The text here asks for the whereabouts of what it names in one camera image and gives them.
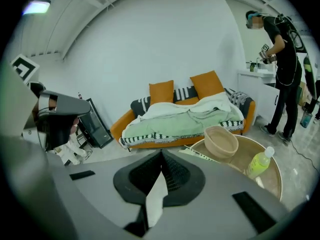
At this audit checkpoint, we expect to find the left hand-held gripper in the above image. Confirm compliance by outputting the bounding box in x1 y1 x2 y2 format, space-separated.
1 54 91 152

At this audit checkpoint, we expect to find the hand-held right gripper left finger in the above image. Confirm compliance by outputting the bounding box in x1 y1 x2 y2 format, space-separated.
63 148 163 240

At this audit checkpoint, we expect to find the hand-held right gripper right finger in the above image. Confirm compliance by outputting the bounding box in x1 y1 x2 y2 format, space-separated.
152 148 289 240

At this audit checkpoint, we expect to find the orange sofa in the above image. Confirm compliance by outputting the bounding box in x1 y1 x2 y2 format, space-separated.
109 86 256 153

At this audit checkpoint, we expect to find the round glass coffee table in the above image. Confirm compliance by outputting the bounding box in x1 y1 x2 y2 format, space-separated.
178 135 283 202

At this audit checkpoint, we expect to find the person's left hand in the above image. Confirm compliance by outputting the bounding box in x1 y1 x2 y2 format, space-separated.
48 94 59 112

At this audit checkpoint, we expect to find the black glass-door cabinet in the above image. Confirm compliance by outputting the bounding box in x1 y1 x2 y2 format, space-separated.
76 97 114 149

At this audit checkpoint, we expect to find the tan woven basket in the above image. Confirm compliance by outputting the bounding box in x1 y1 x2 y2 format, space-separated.
204 125 240 160

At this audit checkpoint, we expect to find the yellow-green drink bottle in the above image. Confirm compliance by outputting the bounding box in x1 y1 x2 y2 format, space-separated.
243 146 275 180

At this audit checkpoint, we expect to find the orange square cushion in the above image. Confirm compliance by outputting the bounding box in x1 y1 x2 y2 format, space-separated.
149 80 175 107
189 70 226 101

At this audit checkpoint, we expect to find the ceiling light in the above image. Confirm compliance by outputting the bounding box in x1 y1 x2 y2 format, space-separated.
22 0 52 16

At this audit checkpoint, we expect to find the white fleece blanket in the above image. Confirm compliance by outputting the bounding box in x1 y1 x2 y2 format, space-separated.
138 91 245 124

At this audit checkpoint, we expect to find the white cabinet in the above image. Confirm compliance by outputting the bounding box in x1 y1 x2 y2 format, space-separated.
236 68 281 129

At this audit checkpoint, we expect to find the teal plastic bucket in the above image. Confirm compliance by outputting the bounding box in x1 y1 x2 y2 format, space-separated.
299 108 313 129

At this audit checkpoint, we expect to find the black cable with adapter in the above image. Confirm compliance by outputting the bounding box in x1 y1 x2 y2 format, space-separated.
291 138 320 175

